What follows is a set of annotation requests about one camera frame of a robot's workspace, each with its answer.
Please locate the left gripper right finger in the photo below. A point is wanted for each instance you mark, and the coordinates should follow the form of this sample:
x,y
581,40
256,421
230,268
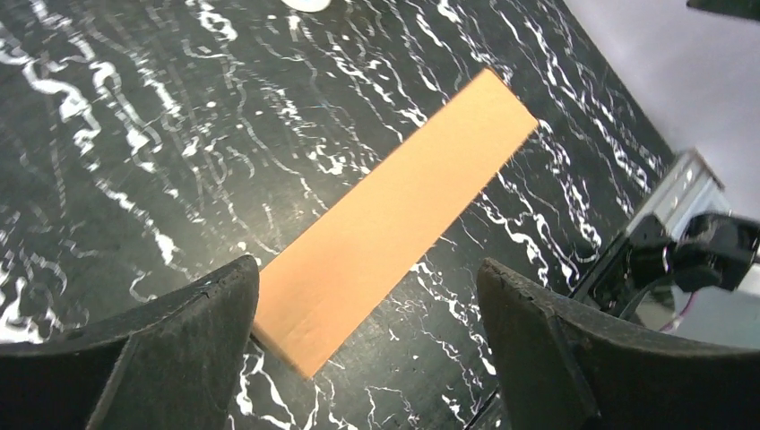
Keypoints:
x,y
564,365

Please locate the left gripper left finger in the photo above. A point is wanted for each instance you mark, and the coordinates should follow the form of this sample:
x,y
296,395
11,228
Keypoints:
x,y
171,363

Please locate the brown cardboard box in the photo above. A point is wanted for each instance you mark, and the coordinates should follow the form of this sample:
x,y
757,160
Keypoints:
x,y
319,289

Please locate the aluminium frame rail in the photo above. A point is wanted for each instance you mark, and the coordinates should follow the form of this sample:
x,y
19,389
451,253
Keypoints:
x,y
689,187

